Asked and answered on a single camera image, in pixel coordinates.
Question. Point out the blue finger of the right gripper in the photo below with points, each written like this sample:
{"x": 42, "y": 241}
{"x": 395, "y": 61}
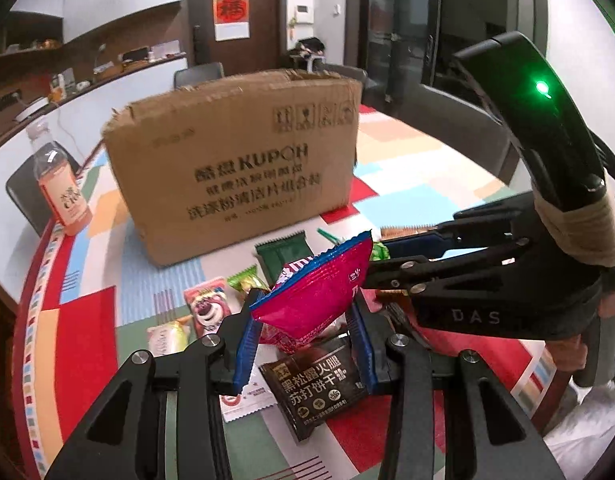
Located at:
{"x": 415, "y": 275}
{"x": 431, "y": 245}

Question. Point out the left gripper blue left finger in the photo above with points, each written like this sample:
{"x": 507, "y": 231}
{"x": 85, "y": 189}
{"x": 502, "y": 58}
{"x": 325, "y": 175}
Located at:
{"x": 230, "y": 363}

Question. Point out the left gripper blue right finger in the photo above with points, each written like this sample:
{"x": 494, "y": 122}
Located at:
{"x": 369, "y": 333}

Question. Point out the magenta snack bag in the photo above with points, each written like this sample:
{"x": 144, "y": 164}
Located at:
{"x": 301, "y": 307}

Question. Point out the light green candy packet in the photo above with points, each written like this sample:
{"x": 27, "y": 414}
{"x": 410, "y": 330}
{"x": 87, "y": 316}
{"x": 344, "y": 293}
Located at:
{"x": 240, "y": 284}

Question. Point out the white Denmas cheese ball packet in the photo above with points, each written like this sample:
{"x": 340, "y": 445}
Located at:
{"x": 170, "y": 337}

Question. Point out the person's right hand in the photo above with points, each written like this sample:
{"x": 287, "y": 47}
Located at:
{"x": 590, "y": 356}

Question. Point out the white red sachet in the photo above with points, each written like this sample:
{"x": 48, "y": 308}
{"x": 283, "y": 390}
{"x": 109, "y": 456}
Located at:
{"x": 253, "y": 398}

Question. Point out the colourful patterned tablecloth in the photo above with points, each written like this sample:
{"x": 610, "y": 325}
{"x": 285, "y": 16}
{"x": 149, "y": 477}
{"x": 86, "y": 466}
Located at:
{"x": 90, "y": 300}

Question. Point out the black cracker packet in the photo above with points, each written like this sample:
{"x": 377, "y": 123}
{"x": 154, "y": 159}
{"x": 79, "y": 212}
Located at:
{"x": 315, "y": 384}

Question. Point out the pink bear candy packet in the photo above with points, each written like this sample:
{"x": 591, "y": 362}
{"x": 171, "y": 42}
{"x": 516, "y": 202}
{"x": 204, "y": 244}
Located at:
{"x": 208, "y": 305}

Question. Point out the dark green snack bar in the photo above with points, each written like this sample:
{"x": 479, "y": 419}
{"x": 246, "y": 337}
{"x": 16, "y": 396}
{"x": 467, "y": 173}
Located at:
{"x": 273, "y": 255}

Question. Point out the dark chair right side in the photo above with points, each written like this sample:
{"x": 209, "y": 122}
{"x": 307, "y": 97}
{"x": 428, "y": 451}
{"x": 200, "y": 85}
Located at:
{"x": 461, "y": 125}

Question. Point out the dark chair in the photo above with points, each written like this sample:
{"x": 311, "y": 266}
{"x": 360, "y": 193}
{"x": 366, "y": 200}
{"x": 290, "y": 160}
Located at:
{"x": 23, "y": 190}
{"x": 351, "y": 72}
{"x": 461, "y": 125}

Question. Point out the dark chair far right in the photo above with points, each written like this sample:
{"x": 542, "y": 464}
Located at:
{"x": 351, "y": 72}

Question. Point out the brown cardboard box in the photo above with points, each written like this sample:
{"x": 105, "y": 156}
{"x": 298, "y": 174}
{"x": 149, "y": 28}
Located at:
{"x": 204, "y": 167}

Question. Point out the black glass sliding door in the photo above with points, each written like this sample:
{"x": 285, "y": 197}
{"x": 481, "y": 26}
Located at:
{"x": 411, "y": 43}

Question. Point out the pink drink bottle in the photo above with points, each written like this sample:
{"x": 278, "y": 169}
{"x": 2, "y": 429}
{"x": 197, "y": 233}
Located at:
{"x": 57, "y": 180}

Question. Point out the dark wooden door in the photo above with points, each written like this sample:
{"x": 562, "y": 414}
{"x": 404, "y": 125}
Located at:
{"x": 264, "y": 49}

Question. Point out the dark chair left side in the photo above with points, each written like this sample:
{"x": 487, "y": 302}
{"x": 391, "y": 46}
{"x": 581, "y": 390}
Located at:
{"x": 23, "y": 190}

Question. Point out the dark chair far end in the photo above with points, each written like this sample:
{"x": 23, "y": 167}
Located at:
{"x": 197, "y": 74}

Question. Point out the red fu door poster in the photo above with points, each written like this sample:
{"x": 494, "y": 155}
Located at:
{"x": 231, "y": 19}

